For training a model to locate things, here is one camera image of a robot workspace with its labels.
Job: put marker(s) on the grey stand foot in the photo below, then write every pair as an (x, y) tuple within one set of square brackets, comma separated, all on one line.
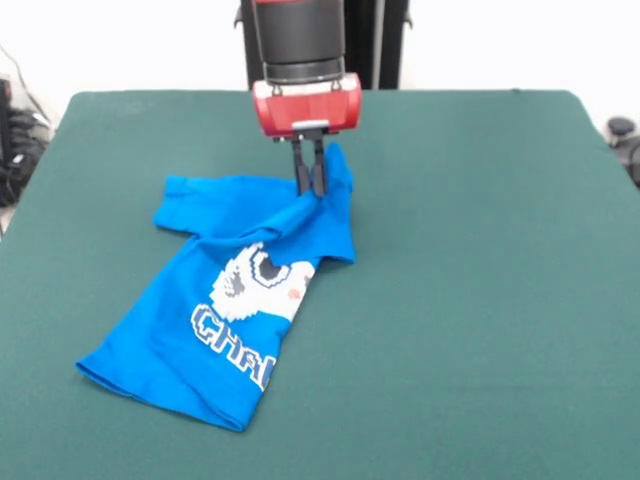
[(622, 127)]

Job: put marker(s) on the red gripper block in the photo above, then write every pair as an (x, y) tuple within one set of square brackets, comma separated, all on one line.
[(310, 110)]

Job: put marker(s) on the dark green table cloth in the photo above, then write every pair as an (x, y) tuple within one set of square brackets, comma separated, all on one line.
[(450, 250)]

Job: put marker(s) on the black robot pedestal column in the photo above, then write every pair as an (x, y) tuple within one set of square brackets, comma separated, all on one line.
[(380, 45)]

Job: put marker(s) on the blue shirt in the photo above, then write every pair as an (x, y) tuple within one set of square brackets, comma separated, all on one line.
[(175, 350)]

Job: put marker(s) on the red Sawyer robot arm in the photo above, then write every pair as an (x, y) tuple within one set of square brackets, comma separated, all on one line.
[(300, 35)]

